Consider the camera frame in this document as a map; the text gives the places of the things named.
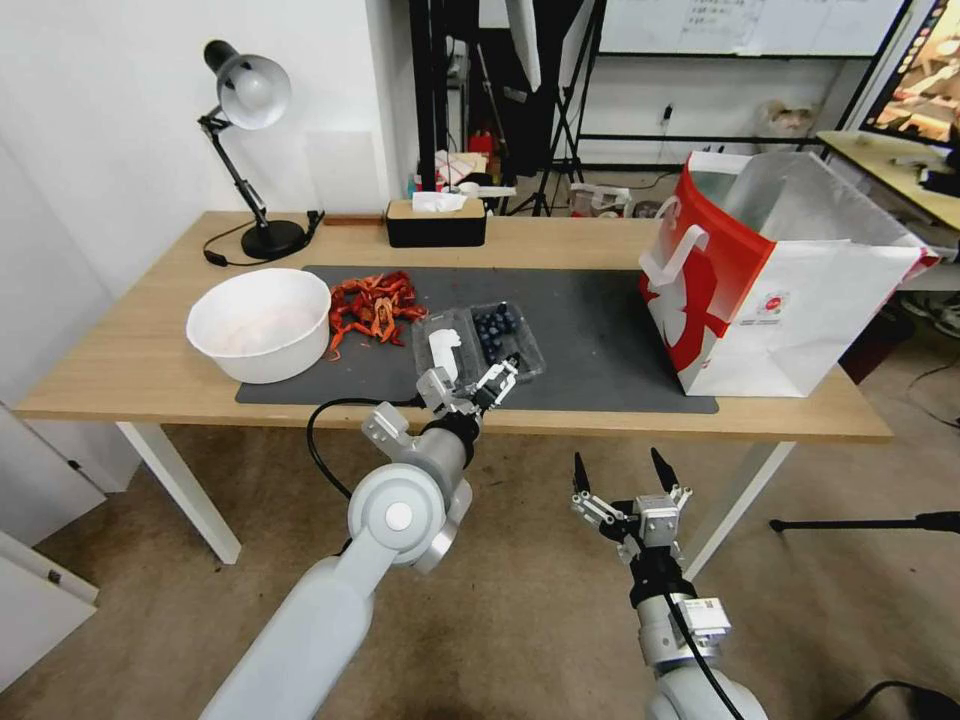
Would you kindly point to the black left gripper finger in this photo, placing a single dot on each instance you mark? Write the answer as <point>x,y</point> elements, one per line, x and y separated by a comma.
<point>489,373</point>
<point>501,391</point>

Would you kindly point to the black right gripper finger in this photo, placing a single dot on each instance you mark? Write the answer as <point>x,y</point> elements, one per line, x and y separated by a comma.
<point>596,506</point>
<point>666,472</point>

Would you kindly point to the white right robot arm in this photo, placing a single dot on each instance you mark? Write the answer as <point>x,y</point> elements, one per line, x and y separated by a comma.
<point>679,652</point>

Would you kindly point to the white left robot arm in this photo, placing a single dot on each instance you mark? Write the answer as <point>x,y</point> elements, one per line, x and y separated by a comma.
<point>397,517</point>

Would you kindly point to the clear plastic takeout container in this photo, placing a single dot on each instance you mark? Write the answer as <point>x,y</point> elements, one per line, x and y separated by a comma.
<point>450,341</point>

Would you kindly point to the black tissue box wooden lid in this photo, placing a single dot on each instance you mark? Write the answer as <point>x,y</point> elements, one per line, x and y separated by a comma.
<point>435,225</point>

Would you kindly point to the red and white takeout bag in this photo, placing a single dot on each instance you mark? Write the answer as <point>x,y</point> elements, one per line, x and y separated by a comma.
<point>772,315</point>

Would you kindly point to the white plastic bag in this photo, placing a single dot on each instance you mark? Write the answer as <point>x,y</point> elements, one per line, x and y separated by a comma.
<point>600,199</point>

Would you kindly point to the blueberries heap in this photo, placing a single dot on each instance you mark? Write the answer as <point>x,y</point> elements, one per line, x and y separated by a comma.
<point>495,322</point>

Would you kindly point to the dark grey desk mat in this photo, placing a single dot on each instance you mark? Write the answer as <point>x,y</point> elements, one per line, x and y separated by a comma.
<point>600,337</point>

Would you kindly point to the red crayfish pile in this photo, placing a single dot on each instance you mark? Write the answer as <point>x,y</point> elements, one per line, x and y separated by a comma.
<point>371,307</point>

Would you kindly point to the black tripod leg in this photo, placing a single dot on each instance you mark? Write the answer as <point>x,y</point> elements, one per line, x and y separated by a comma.
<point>862,521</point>

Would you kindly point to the white round bowl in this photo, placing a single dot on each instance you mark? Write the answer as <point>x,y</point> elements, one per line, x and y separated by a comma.
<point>259,326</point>

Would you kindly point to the red box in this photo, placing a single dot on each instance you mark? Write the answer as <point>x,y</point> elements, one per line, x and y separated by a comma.
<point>480,142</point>

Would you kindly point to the black light stand tripod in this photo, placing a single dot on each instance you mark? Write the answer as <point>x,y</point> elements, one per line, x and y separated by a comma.
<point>566,112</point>

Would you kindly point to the sneaker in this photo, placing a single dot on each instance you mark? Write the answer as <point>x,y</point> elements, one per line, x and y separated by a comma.
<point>934,311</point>

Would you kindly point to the wooden table white legs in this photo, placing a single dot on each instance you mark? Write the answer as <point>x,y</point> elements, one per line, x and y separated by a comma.
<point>150,322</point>

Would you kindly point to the white softbox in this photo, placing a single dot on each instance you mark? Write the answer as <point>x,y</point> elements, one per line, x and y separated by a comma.
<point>525,37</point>

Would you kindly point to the black desk lamp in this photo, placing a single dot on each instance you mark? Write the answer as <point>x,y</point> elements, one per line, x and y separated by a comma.
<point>255,90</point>

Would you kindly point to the yellowish side table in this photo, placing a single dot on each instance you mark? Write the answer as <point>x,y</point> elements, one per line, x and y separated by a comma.
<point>870,161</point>

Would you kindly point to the white cabinet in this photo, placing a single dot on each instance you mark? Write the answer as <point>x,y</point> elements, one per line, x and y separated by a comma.
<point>45,495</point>

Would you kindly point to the whiteboard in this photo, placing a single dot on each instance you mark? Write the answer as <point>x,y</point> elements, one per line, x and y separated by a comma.
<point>742,26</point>

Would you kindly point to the computer monitor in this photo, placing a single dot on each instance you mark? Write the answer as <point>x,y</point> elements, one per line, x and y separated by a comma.
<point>922,75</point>

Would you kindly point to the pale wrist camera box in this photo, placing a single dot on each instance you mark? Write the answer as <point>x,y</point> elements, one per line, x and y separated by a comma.
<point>658,519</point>
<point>435,388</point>

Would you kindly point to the black metal rack frame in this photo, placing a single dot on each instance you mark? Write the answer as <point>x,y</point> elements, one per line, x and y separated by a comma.
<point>429,90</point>

